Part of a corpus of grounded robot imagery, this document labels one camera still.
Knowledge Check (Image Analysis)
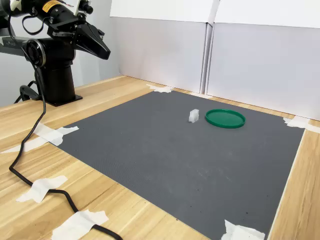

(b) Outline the small white plastic terminal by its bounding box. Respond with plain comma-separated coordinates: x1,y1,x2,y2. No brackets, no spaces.
187,108,200,124

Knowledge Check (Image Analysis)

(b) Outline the round green lid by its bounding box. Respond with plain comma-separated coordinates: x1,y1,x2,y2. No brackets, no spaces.
205,108,247,130

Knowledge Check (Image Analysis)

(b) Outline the white tape piece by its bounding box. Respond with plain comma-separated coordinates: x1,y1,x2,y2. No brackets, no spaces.
51,209,110,240
0,121,80,155
220,219,266,240
146,83,175,94
16,174,69,204
189,91,214,99
282,115,320,133

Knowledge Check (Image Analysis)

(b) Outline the dark grey mat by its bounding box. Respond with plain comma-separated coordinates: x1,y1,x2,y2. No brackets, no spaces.
48,89,306,240

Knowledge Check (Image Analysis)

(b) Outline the white camera box with board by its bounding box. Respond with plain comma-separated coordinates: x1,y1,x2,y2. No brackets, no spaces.
74,0,94,16

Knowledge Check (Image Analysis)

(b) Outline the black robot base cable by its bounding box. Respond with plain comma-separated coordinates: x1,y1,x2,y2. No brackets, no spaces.
13,79,41,105

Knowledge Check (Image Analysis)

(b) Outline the black camera cable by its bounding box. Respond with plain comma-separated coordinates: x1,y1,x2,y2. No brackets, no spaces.
6,12,124,240

